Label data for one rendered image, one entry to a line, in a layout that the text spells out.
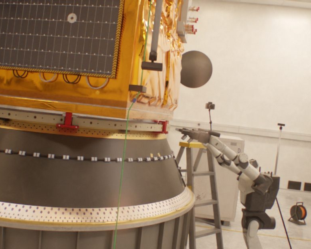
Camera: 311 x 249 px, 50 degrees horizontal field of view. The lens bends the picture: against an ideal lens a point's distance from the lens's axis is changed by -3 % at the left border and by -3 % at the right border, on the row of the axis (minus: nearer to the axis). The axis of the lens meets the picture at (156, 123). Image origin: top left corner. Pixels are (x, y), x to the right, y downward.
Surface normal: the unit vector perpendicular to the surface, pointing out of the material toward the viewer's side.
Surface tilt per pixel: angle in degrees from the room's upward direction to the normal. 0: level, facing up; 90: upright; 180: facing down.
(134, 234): 90
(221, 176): 90
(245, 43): 90
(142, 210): 43
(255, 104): 90
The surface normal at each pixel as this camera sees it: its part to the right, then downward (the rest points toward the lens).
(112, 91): -0.16, 0.15
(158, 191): 0.76, -0.37
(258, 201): 0.05, 0.22
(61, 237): 0.30, 0.06
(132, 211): 0.51, -0.66
